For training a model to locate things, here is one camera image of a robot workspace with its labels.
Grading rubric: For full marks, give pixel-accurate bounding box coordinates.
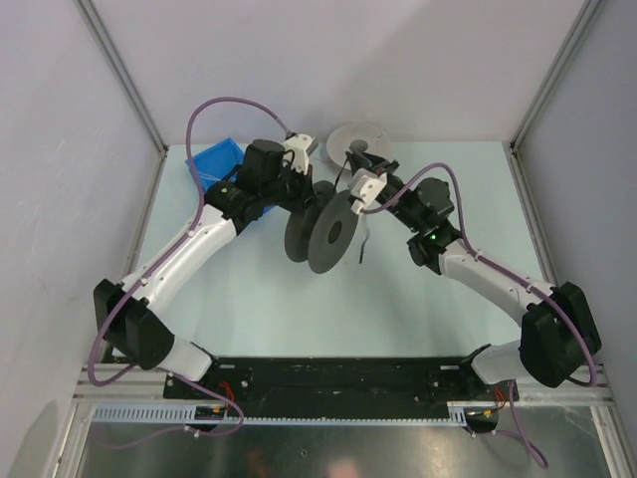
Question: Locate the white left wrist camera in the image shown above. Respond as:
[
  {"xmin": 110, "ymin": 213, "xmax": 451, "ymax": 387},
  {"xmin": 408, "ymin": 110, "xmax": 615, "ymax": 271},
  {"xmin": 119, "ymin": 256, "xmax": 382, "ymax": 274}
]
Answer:
[{"xmin": 282, "ymin": 133, "xmax": 318, "ymax": 175}]

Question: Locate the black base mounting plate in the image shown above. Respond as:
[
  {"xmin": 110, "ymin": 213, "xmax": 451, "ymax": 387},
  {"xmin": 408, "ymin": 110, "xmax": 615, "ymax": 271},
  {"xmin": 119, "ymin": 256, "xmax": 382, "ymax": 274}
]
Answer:
[{"xmin": 162, "ymin": 356, "xmax": 520, "ymax": 420}]

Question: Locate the black filament spool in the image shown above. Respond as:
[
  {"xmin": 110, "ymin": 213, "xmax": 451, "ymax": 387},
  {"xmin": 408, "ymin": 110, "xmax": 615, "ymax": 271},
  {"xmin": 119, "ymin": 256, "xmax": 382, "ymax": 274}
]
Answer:
[{"xmin": 284, "ymin": 180, "xmax": 359, "ymax": 274}]

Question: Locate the aluminium frame post right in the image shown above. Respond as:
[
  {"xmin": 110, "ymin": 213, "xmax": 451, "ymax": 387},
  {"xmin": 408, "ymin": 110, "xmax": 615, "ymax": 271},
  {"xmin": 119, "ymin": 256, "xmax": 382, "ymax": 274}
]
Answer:
[{"xmin": 510, "ymin": 0, "xmax": 606, "ymax": 150}]

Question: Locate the grey slotted cable duct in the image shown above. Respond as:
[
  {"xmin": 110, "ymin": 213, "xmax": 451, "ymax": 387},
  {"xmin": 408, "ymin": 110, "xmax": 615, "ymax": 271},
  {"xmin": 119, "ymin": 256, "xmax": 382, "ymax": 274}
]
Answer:
[{"xmin": 93, "ymin": 403, "xmax": 497, "ymax": 426}]

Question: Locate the black cable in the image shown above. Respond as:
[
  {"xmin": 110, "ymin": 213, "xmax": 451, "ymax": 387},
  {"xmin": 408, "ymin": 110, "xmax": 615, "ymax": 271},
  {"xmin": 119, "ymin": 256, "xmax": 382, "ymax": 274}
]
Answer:
[{"xmin": 332, "ymin": 158, "xmax": 372, "ymax": 265}]

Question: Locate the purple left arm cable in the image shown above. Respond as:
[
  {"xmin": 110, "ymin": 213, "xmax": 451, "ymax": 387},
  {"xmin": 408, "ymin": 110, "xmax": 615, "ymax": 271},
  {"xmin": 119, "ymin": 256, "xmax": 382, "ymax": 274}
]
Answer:
[{"xmin": 88, "ymin": 97, "xmax": 295, "ymax": 449}]

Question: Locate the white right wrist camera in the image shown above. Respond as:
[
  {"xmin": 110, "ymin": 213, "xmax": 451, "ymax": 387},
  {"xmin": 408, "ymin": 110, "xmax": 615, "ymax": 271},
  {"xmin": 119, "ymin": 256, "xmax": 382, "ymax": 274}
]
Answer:
[{"xmin": 347, "ymin": 168, "xmax": 387, "ymax": 215}]

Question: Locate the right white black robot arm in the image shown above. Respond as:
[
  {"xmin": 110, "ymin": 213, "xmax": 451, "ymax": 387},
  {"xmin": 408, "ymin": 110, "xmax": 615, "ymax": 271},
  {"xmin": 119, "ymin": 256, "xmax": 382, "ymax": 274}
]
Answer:
[{"xmin": 346, "ymin": 149, "xmax": 601, "ymax": 399}]

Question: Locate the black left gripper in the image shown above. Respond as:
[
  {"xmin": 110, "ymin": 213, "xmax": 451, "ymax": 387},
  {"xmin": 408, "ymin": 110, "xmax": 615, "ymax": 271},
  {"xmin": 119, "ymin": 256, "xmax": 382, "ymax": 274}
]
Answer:
[{"xmin": 261, "ymin": 159, "xmax": 319, "ymax": 215}]

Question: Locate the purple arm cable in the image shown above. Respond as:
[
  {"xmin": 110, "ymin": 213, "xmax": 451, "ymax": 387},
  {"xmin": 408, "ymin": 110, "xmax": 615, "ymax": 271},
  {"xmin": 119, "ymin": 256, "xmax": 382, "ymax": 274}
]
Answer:
[
  {"xmin": 362, "ymin": 161, "xmax": 598, "ymax": 470},
  {"xmin": 88, "ymin": 97, "xmax": 295, "ymax": 449}
]

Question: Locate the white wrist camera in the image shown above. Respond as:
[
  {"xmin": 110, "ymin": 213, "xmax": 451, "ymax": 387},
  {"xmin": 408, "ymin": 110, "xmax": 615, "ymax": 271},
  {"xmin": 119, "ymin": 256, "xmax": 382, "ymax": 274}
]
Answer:
[
  {"xmin": 347, "ymin": 168, "xmax": 387, "ymax": 215},
  {"xmin": 282, "ymin": 133, "xmax": 318, "ymax": 175}
]

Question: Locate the aluminium frame post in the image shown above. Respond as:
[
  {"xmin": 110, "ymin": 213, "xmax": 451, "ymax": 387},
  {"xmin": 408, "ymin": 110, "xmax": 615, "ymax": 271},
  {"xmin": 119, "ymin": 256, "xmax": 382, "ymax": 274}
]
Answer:
[
  {"xmin": 74, "ymin": 0, "xmax": 170, "ymax": 155},
  {"xmin": 510, "ymin": 0, "xmax": 606, "ymax": 150}
]

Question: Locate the blue plastic bin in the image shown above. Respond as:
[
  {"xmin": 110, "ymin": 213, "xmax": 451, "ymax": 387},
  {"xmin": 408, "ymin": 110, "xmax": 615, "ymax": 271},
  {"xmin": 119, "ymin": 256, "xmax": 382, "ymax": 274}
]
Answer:
[{"xmin": 185, "ymin": 137, "xmax": 253, "ymax": 222}]

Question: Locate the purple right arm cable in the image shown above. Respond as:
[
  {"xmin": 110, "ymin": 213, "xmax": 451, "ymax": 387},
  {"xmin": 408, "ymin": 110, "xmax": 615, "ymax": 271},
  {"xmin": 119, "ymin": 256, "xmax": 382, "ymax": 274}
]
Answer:
[{"xmin": 362, "ymin": 161, "xmax": 598, "ymax": 470}]

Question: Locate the white perforated filament spool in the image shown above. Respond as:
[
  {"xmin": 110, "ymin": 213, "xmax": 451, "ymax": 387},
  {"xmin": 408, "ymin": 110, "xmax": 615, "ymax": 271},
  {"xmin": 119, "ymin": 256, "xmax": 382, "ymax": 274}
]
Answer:
[{"xmin": 325, "ymin": 122, "xmax": 392, "ymax": 166}]

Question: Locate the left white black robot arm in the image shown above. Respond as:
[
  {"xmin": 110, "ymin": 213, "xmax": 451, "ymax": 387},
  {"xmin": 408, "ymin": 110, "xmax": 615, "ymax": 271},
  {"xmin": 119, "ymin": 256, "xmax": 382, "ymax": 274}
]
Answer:
[{"xmin": 94, "ymin": 133, "xmax": 317, "ymax": 398}]

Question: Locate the aluminium frame post left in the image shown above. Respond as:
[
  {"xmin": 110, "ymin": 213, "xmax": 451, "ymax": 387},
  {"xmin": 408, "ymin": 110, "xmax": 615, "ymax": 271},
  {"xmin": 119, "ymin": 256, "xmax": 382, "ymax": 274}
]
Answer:
[{"xmin": 74, "ymin": 0, "xmax": 170, "ymax": 155}]

